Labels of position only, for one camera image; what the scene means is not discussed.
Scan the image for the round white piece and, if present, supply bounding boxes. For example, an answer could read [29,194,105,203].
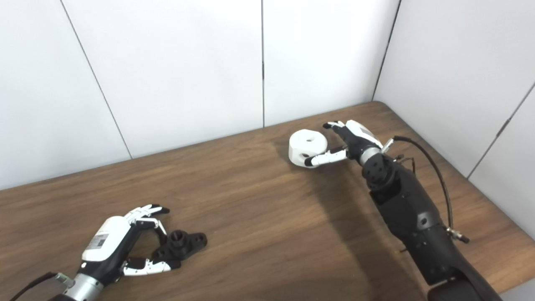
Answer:
[288,130,329,168]

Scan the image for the black flanged holder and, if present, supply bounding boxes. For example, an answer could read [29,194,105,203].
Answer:
[151,230,208,263]

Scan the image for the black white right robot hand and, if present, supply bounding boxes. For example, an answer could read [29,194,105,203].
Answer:
[304,120,384,168]

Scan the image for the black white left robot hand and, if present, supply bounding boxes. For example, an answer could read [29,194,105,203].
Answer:
[77,204,182,287]

